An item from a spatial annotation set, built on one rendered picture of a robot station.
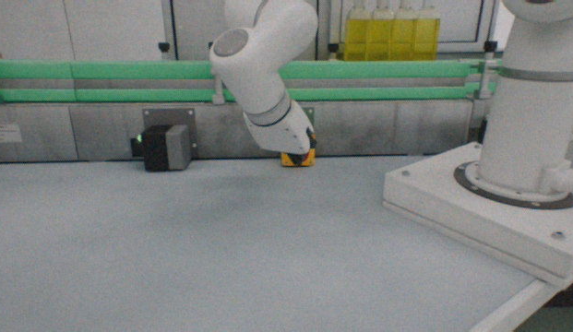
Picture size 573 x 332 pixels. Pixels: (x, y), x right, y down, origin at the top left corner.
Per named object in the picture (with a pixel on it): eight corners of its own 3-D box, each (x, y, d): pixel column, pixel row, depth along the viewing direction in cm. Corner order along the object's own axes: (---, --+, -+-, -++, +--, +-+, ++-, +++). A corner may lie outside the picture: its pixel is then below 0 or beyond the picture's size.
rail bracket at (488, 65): (462, 92, 93) (470, 41, 89) (505, 101, 77) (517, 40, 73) (450, 92, 93) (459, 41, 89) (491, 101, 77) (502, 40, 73)
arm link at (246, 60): (264, -23, 50) (316, -11, 45) (287, 36, 58) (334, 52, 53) (193, 53, 46) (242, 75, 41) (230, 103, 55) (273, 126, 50)
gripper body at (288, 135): (230, 119, 56) (257, 154, 65) (287, 124, 52) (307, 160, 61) (246, 82, 59) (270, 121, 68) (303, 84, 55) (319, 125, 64)
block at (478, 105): (462, 120, 93) (466, 93, 91) (483, 128, 84) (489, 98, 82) (448, 121, 93) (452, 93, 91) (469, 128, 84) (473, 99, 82)
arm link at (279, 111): (224, 112, 55) (232, 122, 57) (275, 116, 51) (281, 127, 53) (242, 74, 58) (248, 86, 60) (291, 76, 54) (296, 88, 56)
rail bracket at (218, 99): (229, 104, 80) (225, 41, 76) (225, 110, 73) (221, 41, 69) (211, 104, 80) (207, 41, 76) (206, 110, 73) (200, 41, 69)
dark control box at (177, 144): (191, 160, 82) (188, 124, 79) (184, 171, 74) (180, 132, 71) (155, 160, 81) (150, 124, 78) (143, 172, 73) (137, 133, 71)
